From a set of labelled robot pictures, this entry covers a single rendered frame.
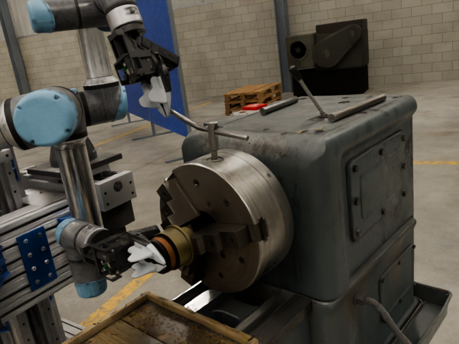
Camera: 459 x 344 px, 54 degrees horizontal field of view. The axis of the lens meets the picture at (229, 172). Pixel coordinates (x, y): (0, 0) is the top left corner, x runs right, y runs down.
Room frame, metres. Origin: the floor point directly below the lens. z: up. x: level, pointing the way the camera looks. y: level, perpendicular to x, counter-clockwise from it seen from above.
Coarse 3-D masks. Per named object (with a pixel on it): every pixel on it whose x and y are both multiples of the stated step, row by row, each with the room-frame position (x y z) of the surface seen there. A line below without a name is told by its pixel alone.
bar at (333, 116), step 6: (378, 96) 1.24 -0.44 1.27; (384, 96) 1.26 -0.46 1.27; (360, 102) 1.17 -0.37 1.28; (366, 102) 1.18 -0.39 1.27; (372, 102) 1.21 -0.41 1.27; (378, 102) 1.24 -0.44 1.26; (348, 108) 1.13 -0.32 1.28; (354, 108) 1.14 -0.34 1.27; (360, 108) 1.16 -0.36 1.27; (366, 108) 1.19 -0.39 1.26; (330, 114) 1.08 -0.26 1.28; (336, 114) 1.08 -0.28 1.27; (342, 114) 1.09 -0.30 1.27; (348, 114) 1.12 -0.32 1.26; (330, 120) 1.08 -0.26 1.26; (336, 120) 1.08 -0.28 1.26
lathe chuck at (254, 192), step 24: (192, 168) 0.94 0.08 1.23; (216, 168) 0.90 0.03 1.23; (240, 168) 0.92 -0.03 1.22; (192, 192) 0.95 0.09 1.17; (216, 192) 0.89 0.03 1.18; (240, 192) 0.85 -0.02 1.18; (264, 192) 0.89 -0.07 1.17; (216, 216) 0.90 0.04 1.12; (240, 216) 0.85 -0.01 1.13; (264, 216) 0.85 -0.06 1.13; (264, 240) 0.84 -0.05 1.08; (216, 264) 0.92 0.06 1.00; (240, 264) 0.86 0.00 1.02; (264, 264) 0.85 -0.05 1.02; (216, 288) 0.93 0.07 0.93; (240, 288) 0.87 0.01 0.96
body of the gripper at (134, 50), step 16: (112, 32) 1.03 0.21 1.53; (128, 32) 1.05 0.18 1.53; (144, 32) 1.09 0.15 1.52; (112, 48) 1.04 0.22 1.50; (128, 48) 1.03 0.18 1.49; (144, 48) 1.06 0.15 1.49; (128, 64) 1.01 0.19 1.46; (144, 64) 1.02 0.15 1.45; (128, 80) 1.04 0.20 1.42; (144, 80) 1.06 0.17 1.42
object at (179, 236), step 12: (168, 228) 0.88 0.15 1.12; (180, 228) 0.86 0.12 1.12; (156, 240) 0.83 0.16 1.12; (168, 240) 0.83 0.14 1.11; (180, 240) 0.84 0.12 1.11; (168, 252) 0.81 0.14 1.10; (180, 252) 0.82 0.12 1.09; (192, 252) 0.84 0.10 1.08; (168, 264) 0.80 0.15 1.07; (180, 264) 0.82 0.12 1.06
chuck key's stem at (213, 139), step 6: (210, 120) 0.95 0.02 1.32; (210, 126) 0.94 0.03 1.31; (216, 126) 0.94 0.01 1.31; (210, 132) 0.94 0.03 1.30; (210, 138) 0.94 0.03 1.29; (216, 138) 0.94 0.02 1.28; (210, 144) 0.94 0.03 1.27; (216, 144) 0.94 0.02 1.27; (216, 150) 0.94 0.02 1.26; (216, 156) 0.95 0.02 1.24
